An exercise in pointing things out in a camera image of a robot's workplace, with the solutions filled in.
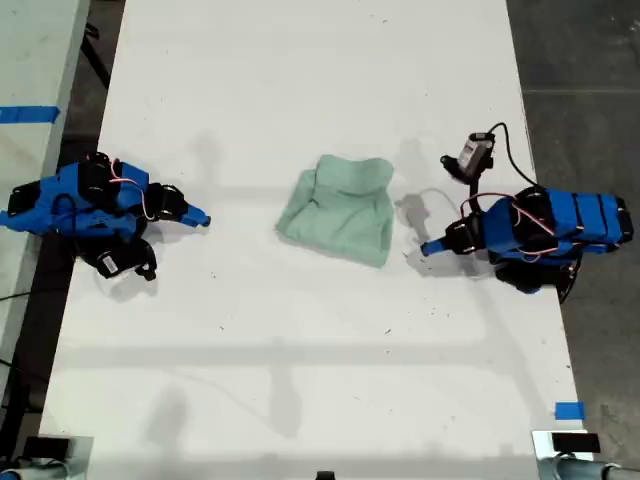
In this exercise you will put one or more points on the pale grey tube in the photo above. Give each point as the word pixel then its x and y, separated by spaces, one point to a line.
pixel 580 470
pixel 35 472

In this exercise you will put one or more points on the small black box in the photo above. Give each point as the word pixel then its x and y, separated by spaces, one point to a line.
pixel 47 447
pixel 575 442

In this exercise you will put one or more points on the square blue tape piece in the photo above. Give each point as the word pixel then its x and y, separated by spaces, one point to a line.
pixel 570 411

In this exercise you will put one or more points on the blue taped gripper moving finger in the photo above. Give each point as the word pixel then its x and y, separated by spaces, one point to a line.
pixel 437 251
pixel 195 220

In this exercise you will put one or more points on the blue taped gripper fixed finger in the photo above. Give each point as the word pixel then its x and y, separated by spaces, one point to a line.
pixel 197 211
pixel 436 244

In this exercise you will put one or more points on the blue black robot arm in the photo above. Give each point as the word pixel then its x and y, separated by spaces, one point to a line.
pixel 40 205
pixel 585 220

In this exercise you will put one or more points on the silver black gripper camera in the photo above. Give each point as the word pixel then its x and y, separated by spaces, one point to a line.
pixel 470 152

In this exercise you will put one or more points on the pale green T-shirt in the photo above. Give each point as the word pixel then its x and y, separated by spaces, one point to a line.
pixel 340 220

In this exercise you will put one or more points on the black labelled gripper camera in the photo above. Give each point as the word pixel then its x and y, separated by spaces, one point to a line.
pixel 112 264

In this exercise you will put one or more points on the tiny black clamp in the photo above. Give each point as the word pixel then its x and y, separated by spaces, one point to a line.
pixel 325 475

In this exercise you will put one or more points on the black stand leg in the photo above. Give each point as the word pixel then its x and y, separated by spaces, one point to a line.
pixel 97 60

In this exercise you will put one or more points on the pale side table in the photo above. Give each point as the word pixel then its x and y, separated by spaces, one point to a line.
pixel 30 60

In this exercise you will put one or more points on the black camera stalk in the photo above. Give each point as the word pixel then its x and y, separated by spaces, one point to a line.
pixel 472 192

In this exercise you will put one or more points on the long blue tape strip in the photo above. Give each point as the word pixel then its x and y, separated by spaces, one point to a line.
pixel 25 114

